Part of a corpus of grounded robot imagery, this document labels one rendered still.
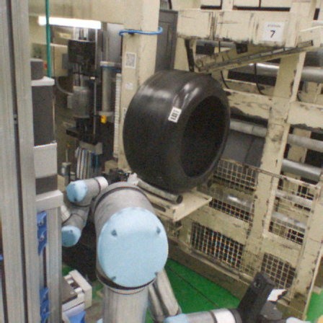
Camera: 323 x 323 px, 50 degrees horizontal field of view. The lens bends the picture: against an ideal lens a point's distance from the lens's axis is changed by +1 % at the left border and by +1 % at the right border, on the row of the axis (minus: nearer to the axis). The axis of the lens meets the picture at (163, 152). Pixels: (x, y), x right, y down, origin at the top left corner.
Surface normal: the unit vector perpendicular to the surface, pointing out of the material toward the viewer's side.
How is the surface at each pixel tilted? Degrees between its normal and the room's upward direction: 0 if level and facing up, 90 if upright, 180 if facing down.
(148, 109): 62
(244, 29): 90
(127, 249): 82
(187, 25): 90
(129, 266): 82
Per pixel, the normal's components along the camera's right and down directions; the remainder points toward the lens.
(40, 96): 0.65, 0.30
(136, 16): -0.62, 0.21
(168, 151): 0.06, 0.38
